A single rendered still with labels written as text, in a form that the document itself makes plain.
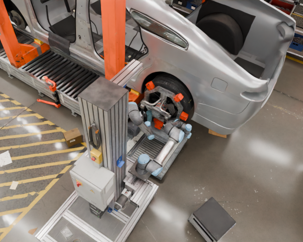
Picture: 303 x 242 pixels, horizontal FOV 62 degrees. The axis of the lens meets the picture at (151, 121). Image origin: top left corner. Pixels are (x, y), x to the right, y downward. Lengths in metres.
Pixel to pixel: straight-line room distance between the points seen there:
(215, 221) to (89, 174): 1.64
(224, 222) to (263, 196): 0.97
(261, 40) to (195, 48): 1.84
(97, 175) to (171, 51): 1.55
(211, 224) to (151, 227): 0.74
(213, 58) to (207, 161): 1.76
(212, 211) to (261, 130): 1.99
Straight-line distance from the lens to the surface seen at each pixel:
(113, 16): 2.44
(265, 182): 4.16
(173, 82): 3.18
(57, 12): 4.78
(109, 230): 3.18
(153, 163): 2.57
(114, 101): 1.71
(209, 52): 2.81
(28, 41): 5.66
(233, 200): 3.82
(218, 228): 3.23
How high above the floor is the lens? 3.27
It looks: 51 degrees down
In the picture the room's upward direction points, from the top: 9 degrees clockwise
